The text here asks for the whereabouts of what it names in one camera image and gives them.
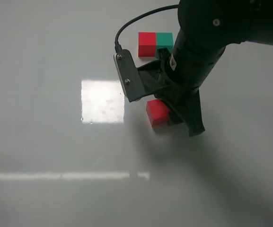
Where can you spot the green template cube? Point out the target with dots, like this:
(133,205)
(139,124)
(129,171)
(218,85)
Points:
(163,40)

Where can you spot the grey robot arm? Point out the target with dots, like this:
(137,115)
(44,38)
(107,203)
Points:
(207,27)

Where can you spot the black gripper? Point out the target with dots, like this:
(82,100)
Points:
(190,62)

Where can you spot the red template cube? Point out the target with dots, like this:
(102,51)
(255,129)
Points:
(146,44)

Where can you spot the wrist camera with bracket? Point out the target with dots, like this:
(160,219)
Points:
(148,79)

